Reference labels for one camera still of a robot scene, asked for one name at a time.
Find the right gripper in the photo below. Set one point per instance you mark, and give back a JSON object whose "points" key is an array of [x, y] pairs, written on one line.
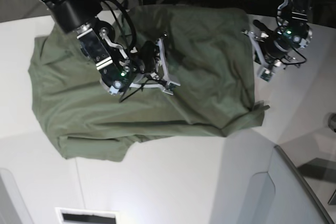
{"points": [[119, 69]]}

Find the white label with black bar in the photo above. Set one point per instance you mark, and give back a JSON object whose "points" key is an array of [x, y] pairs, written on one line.
{"points": [[70, 215]]}

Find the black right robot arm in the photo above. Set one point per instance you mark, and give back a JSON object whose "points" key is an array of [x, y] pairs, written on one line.
{"points": [[72, 14]]}

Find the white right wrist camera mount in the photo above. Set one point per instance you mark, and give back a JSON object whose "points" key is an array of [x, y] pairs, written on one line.
{"points": [[162, 72]]}

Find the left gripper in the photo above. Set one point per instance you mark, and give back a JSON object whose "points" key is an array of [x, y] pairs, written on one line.
{"points": [[292, 31]]}

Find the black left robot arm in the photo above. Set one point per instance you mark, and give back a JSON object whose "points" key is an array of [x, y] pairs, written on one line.
{"points": [[291, 34]]}

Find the green t-shirt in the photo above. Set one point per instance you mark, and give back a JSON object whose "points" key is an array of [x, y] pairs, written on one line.
{"points": [[206, 51]]}

